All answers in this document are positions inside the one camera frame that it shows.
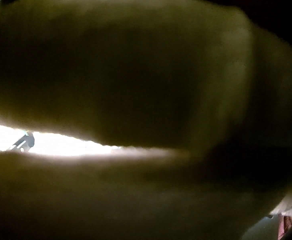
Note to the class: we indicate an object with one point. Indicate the person's left hand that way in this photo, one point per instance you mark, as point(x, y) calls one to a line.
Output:
point(126, 75)

